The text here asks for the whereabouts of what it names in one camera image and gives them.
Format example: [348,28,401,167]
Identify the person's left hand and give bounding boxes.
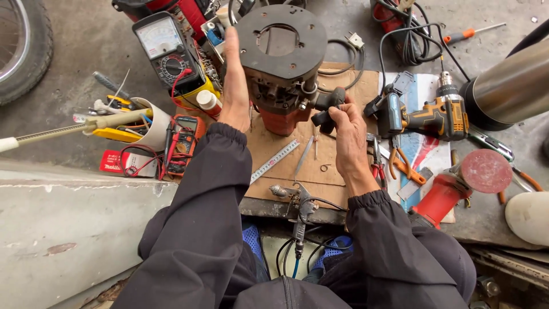
[217,26,253,134]

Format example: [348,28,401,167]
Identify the person's right hand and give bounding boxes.
[327,97,379,179]

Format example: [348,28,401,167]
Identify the red and black router tool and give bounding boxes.
[234,4,348,137]

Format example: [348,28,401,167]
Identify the yellow plastic container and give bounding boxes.
[173,76,222,111]

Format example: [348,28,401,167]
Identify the white glue bottle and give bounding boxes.
[196,89,224,118]

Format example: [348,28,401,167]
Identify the thin metal blade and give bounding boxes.
[294,135,315,181]

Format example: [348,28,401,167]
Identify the black analog multimeter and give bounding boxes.
[132,11,207,94]

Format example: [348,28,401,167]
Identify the brown cardboard sheet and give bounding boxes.
[175,62,381,211]

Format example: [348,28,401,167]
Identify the white blue red printed sheet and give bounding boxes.
[379,72,456,225]

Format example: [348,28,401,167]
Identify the white folding ruler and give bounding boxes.
[250,138,301,185]

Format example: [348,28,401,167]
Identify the flat steel scraper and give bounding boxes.
[396,167,435,202]

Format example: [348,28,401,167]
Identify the metal air blow gun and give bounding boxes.
[269,182,321,259]

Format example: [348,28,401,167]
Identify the white pipe tool holder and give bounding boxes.
[92,96,172,153]

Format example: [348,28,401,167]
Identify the orange digital multimeter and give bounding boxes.
[165,114,207,178]

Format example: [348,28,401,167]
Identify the red angle grinder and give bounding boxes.
[407,148,514,229]

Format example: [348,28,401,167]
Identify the blue mesh shoe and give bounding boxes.
[308,235,355,276]
[241,222,265,263]

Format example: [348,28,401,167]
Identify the green utility knife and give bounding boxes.
[467,128,516,163]

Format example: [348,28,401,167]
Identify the red and white small box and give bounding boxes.
[99,149,159,178]

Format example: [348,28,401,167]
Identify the shiny steel exhaust pipe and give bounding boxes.
[458,19,549,132]

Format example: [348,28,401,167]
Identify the person's dark jacket body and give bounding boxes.
[111,206,478,309]

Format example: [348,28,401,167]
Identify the motorbike wheel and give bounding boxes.
[0,0,55,106]

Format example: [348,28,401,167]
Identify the white rounded stone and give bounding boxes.
[504,191,549,248]

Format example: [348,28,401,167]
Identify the red handled pliers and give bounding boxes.
[367,132,389,190]

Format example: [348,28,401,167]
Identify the black cable with white plug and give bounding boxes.
[317,32,366,93]

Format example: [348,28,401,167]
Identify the orange handled pliers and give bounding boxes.
[388,135,428,186]

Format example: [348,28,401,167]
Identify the yellow and black cordless drill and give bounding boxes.
[364,70,471,142]

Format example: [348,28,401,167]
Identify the black cable bundle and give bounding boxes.
[370,0,445,68]

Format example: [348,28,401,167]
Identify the grey handled screwdriver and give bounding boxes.
[93,71,132,100]

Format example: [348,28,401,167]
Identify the orange handled screwdriver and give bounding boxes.
[442,22,508,46]

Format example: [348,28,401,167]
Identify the red test lead wire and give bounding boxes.
[119,68,194,181]

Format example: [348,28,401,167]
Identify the long cream handled tool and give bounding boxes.
[0,109,153,153]

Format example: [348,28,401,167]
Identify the orange handled cutters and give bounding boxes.
[497,165,546,206]

